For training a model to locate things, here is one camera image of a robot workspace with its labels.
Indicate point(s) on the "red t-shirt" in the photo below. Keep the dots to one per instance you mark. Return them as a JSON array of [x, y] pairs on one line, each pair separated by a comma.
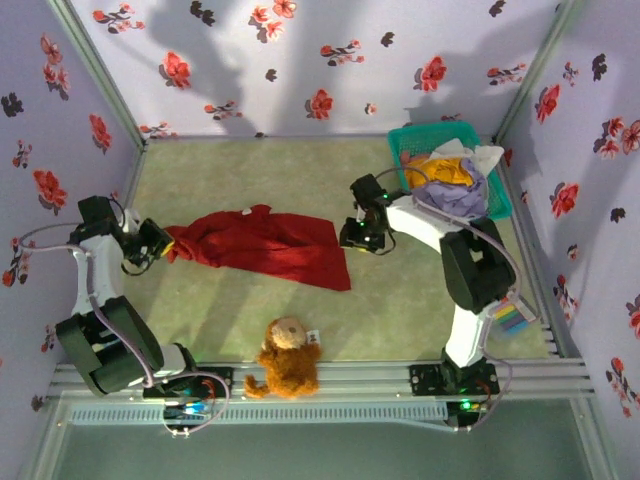
[[270, 250]]

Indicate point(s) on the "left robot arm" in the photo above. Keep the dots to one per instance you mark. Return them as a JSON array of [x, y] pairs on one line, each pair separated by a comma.
[[100, 285]]

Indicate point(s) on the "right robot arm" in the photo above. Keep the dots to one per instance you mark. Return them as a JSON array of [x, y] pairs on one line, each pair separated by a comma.
[[425, 225]]

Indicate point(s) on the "yellow t-shirt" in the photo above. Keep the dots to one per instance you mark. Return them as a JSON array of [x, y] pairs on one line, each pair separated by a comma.
[[440, 172]]

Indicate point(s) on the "lavender t-shirt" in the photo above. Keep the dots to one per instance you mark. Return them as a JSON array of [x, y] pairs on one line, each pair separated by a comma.
[[455, 197]]

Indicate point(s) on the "teal plastic basket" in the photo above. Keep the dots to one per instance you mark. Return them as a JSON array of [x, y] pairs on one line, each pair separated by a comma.
[[425, 135]]

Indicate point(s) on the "white t-shirt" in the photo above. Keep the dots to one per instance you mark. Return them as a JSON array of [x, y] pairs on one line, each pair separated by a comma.
[[485, 155]]

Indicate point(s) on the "brown plush monkey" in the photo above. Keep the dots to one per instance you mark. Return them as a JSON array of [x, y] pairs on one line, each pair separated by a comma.
[[287, 365]]

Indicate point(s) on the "box of pastel sticks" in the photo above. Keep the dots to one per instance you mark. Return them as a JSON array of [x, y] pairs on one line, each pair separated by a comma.
[[512, 317]]

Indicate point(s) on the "circuit board with green light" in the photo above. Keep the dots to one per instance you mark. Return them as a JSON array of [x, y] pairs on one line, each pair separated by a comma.
[[187, 411], [466, 407]]

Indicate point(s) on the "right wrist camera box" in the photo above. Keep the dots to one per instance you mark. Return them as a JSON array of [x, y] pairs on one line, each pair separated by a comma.
[[359, 211]]

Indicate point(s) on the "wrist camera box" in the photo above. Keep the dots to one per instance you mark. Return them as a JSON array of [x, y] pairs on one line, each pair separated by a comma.
[[131, 220], [359, 211]]

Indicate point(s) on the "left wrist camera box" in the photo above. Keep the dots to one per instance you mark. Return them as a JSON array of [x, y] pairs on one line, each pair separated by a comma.
[[131, 220]]

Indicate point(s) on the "aluminium rail beam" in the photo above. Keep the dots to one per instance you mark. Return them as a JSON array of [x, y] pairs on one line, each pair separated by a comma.
[[350, 380]]

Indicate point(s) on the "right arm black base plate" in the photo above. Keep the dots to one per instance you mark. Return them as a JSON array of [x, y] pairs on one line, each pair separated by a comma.
[[425, 380]]

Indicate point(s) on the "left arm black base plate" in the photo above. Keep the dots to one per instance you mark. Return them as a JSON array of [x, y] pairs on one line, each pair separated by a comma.
[[220, 382]]

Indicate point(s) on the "aluminium corner post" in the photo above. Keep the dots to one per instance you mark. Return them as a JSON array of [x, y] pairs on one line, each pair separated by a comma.
[[100, 80], [535, 75]]

